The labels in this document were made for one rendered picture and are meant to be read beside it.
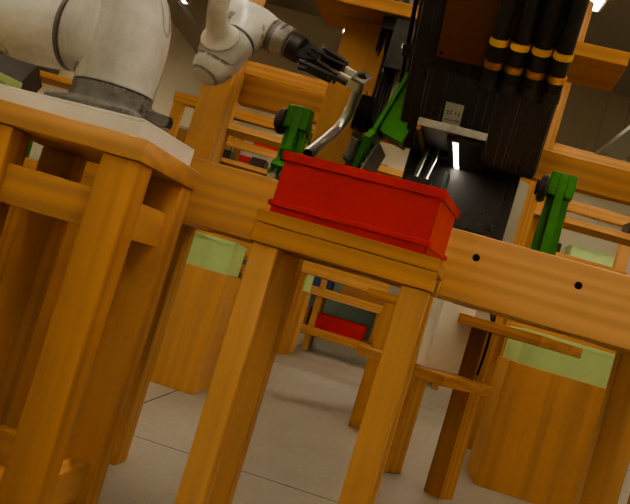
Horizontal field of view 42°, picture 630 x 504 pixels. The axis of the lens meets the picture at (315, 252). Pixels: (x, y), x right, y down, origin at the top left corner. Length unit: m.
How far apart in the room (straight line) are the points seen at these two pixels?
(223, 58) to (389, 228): 0.91
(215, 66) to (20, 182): 0.84
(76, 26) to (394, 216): 0.68
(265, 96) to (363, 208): 1.23
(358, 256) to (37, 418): 0.61
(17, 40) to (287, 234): 0.64
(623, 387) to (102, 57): 1.62
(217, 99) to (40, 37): 1.03
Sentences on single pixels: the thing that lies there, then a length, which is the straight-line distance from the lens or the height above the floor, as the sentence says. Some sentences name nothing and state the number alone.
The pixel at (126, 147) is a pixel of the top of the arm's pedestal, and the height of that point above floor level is 0.83.
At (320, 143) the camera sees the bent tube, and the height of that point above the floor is 1.06.
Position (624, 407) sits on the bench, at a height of 0.62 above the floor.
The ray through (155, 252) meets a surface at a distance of 1.66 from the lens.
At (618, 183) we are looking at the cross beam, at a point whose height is 1.23.
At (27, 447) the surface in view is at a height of 0.30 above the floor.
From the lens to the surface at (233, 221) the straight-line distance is 1.88.
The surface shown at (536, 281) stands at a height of 0.84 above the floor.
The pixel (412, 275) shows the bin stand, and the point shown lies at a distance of 1.44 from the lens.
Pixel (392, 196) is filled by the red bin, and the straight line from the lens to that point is 1.48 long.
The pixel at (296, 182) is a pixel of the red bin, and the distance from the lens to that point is 1.54.
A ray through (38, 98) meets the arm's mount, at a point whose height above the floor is 0.87.
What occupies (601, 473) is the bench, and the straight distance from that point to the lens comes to 2.46.
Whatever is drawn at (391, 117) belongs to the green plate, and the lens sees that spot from 2.12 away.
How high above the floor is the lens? 0.69
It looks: 2 degrees up
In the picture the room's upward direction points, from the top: 17 degrees clockwise
